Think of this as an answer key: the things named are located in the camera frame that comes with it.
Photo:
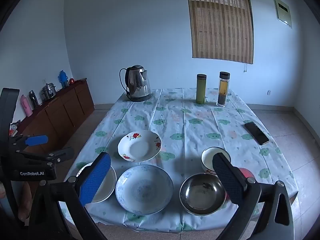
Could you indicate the steel cooking pot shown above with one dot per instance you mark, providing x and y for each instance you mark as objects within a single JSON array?
[{"x": 48, "y": 92}]

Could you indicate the white enamel bowl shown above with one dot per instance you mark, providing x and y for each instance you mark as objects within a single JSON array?
[{"x": 207, "y": 160}]

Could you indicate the red floral white plate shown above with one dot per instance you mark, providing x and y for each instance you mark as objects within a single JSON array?
[{"x": 138, "y": 147}]

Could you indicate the stainless steel bowl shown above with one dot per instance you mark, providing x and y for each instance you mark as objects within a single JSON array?
[{"x": 202, "y": 195}]

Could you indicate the pink thermos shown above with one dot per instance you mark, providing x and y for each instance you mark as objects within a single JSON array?
[{"x": 27, "y": 106}]

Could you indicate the glass tea bottle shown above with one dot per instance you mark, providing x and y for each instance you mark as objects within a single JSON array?
[{"x": 222, "y": 90}]

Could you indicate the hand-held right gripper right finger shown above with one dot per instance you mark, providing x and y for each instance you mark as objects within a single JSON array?
[{"x": 226, "y": 180}]

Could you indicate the steel electric kettle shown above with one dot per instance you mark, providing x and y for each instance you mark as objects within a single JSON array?
[{"x": 137, "y": 85}]

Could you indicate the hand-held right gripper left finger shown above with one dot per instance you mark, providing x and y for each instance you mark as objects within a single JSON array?
[{"x": 95, "y": 177}]

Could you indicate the person's left hand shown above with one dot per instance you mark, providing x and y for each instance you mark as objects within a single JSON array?
[{"x": 25, "y": 200}]

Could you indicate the black thermos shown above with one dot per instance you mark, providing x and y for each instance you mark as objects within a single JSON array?
[{"x": 33, "y": 100}]

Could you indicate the small colourful packets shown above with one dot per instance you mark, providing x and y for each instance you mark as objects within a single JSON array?
[{"x": 13, "y": 130}]

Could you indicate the blue kettle jug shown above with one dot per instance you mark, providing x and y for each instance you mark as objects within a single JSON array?
[{"x": 63, "y": 78}]

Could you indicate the black smartphone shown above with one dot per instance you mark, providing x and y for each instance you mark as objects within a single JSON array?
[{"x": 256, "y": 133}]

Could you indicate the cloud print tablecloth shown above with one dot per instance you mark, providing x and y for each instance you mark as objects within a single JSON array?
[{"x": 190, "y": 135}]

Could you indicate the red plastic bowl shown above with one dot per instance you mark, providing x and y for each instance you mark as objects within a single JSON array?
[{"x": 246, "y": 173}]

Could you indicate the green thermos bottle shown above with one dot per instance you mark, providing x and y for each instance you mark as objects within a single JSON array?
[{"x": 200, "y": 90}]

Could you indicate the wall electrical panel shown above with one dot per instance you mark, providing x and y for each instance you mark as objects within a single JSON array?
[{"x": 283, "y": 11}]

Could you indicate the striped window blind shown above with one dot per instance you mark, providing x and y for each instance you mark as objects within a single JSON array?
[{"x": 220, "y": 25}]

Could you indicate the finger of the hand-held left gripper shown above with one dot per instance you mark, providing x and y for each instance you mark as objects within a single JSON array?
[
  {"x": 62, "y": 153},
  {"x": 37, "y": 140}
]

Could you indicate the blue patterned bowl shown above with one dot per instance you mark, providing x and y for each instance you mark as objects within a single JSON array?
[{"x": 145, "y": 190}]

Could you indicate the white bowl pink flowers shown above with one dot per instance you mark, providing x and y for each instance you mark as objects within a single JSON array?
[{"x": 107, "y": 185}]

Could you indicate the brown wooden sideboard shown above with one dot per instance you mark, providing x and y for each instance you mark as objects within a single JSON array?
[{"x": 57, "y": 115}]

